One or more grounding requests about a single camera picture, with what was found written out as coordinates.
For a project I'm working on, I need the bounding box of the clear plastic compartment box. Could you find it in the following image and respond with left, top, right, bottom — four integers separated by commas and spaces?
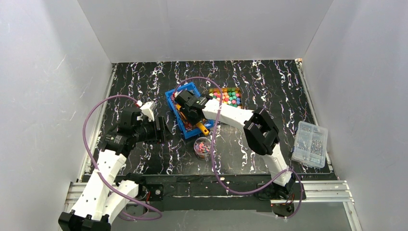
292, 121, 328, 168

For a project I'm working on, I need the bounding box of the purple cable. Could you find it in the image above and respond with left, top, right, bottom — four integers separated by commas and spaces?
82, 94, 163, 221
173, 77, 305, 220

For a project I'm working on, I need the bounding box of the square tin of star candies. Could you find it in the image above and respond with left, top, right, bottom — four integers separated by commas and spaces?
207, 88, 243, 109

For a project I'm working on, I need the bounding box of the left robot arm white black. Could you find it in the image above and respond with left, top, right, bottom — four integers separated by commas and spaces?
58, 104, 171, 231

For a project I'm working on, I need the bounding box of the clear round plastic jar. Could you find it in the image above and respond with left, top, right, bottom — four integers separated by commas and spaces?
193, 137, 211, 159

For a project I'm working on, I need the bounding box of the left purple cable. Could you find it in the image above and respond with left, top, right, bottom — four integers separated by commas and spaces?
82, 94, 163, 221

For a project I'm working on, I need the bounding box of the orange plastic scoop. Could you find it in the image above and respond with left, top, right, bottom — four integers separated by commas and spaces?
177, 104, 214, 139

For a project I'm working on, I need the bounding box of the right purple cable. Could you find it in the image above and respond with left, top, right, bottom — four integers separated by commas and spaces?
173, 77, 305, 220

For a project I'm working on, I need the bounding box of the blue plastic candy bin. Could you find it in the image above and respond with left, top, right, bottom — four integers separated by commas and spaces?
165, 82, 214, 139

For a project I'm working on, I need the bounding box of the aluminium frame rail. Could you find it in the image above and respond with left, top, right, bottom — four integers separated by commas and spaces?
64, 180, 362, 231

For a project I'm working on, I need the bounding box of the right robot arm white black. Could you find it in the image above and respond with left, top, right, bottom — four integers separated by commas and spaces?
174, 90, 295, 199

